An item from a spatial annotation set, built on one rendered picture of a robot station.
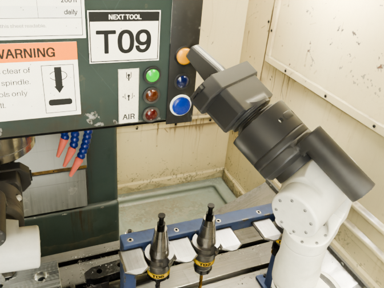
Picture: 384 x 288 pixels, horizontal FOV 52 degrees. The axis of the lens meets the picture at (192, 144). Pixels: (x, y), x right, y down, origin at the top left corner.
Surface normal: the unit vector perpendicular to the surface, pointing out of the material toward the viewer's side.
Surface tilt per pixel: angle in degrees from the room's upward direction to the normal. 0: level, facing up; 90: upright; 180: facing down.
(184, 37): 90
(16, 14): 90
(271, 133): 56
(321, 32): 90
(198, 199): 0
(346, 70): 90
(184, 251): 0
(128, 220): 0
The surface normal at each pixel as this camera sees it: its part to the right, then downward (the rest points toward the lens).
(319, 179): 0.33, -0.48
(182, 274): 0.08, -0.86
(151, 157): 0.37, 0.50
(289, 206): -0.69, 0.46
